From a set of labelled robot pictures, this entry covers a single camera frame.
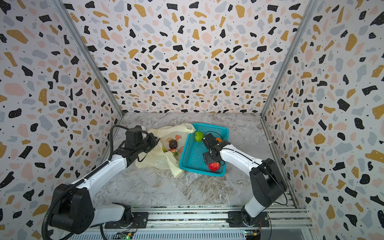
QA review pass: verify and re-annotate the left black corrugated cable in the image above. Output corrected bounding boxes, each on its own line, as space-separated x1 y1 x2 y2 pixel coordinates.
41 176 91 240

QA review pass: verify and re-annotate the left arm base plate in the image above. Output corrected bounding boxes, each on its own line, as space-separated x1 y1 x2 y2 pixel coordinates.
104 212 149 230

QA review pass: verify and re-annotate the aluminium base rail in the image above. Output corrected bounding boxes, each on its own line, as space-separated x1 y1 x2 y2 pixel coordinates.
58 204 316 240

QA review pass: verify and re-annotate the teal plastic basket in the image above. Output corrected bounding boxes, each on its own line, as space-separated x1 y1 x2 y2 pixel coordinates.
179 123 230 177

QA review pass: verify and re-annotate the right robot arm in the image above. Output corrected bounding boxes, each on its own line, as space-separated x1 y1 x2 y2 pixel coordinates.
203 134 287 225

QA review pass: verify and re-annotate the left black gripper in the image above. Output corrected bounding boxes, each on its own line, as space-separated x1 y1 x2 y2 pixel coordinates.
135 132 160 155

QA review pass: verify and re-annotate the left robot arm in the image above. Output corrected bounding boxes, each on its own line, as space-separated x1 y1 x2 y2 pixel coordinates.
42 126 160 240

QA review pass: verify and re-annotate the green round fruit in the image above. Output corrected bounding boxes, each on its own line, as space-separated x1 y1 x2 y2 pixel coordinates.
194 131 204 143

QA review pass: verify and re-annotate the translucent yellowish plastic bag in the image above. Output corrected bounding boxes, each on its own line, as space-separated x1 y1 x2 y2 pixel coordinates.
135 124 196 178

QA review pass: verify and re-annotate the dark purple fruit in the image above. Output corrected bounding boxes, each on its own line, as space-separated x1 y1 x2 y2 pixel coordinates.
169 140 178 150

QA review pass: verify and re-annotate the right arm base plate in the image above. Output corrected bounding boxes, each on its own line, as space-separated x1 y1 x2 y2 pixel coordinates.
227 210 270 228

